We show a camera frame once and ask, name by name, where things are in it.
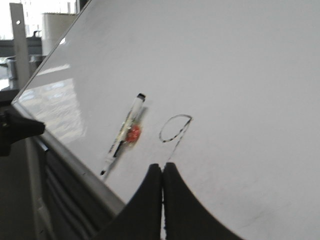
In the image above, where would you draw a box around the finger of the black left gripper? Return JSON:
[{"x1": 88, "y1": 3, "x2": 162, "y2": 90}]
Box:
[{"x1": 162, "y1": 162, "x2": 241, "y2": 240}]

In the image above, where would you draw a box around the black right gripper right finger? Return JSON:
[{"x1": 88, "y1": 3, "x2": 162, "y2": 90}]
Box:
[{"x1": 94, "y1": 164, "x2": 163, "y2": 240}]

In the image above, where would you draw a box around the black second-arm right gripper left finger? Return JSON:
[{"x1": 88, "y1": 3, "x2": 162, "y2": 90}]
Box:
[{"x1": 0, "y1": 111, "x2": 45, "y2": 157}]

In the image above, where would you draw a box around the white dry-erase marker pen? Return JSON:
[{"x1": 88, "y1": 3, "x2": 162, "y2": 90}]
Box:
[{"x1": 99, "y1": 93, "x2": 146, "y2": 176}]

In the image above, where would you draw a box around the red magnet taped to marker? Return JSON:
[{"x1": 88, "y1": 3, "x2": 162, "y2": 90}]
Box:
[{"x1": 124, "y1": 123, "x2": 142, "y2": 147}]

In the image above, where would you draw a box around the white whiteboard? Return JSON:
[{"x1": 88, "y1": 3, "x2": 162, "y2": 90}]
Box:
[{"x1": 14, "y1": 0, "x2": 320, "y2": 240}]

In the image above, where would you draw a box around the white cylindrical container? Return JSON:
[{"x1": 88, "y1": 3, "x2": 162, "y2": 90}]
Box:
[{"x1": 41, "y1": 12, "x2": 77, "y2": 56}]

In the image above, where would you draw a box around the white perforated metal post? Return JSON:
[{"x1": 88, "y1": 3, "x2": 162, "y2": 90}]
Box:
[{"x1": 9, "y1": 2, "x2": 30, "y2": 89}]

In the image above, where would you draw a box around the aluminium whiteboard frame rail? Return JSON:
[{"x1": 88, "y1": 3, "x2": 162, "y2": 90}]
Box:
[{"x1": 11, "y1": 101, "x2": 126, "y2": 221}]

